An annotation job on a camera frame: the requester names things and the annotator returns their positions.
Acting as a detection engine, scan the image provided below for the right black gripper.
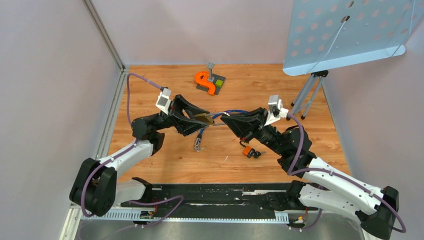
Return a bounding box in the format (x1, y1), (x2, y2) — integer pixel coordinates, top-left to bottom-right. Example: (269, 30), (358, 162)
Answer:
(220, 108), (287, 157)

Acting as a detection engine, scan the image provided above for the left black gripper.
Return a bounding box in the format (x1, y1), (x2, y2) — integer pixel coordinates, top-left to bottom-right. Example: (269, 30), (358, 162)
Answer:
(150, 94), (210, 137)

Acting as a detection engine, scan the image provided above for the large brass padlock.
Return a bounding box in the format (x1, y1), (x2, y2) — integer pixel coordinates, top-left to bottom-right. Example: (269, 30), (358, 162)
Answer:
(194, 113), (225, 126)

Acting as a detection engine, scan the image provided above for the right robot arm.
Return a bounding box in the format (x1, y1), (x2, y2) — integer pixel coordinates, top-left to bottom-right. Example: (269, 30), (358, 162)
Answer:
(221, 107), (400, 240)

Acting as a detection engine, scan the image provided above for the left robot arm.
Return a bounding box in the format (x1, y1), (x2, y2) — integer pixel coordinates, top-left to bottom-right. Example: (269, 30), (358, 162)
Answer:
(69, 91), (210, 218)

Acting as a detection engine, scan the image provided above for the black key bunch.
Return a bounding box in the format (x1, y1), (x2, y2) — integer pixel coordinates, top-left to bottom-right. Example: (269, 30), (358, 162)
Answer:
(252, 151), (266, 159)

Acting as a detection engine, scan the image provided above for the orange small padlock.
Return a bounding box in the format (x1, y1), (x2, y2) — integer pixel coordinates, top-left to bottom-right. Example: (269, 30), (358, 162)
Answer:
(239, 141), (256, 158)

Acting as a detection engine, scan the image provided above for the orange S-shaped toy base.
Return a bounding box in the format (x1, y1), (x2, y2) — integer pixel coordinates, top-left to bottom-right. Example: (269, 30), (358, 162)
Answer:
(194, 62), (226, 96)

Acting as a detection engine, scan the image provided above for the perforated metal music stand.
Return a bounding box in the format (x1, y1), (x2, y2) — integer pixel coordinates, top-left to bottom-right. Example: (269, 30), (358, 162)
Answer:
(282, 0), (424, 114)

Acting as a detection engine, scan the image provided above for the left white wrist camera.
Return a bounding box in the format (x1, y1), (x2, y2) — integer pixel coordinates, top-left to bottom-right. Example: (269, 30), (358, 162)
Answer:
(155, 88), (172, 115)

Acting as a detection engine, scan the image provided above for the blue cable lock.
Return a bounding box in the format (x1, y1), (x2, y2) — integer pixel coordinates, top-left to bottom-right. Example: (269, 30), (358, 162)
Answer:
(193, 109), (247, 152)

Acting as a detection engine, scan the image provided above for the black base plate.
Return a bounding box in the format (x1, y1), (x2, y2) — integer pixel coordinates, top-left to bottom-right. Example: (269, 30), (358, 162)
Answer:
(120, 182), (318, 220)

